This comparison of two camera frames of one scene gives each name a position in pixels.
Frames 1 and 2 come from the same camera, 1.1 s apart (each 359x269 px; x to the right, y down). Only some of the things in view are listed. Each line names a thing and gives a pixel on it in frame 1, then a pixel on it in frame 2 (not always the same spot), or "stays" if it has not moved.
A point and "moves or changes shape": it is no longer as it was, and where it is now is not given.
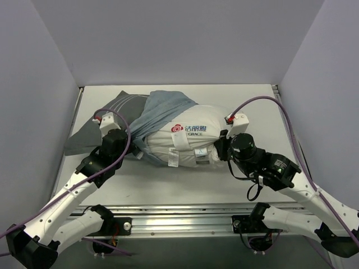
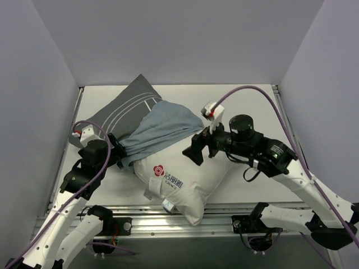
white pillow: [188, 139] to [182, 184]
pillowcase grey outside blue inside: [138, 114] moves or changes shape
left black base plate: [114, 226] stays
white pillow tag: [173, 157] to [168, 205]
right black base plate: [248, 224] stays
